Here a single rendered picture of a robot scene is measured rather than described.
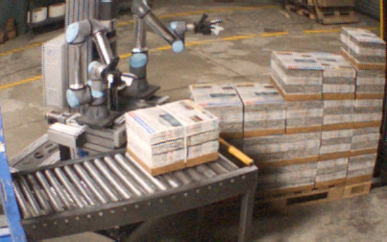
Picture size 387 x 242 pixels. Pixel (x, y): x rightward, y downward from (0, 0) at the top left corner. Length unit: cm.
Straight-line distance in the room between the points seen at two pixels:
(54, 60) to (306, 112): 173
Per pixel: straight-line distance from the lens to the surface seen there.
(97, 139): 360
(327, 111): 393
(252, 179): 304
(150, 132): 287
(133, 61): 388
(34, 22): 933
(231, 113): 373
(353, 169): 425
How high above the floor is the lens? 222
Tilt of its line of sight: 24 degrees down
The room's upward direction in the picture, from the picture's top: straight up
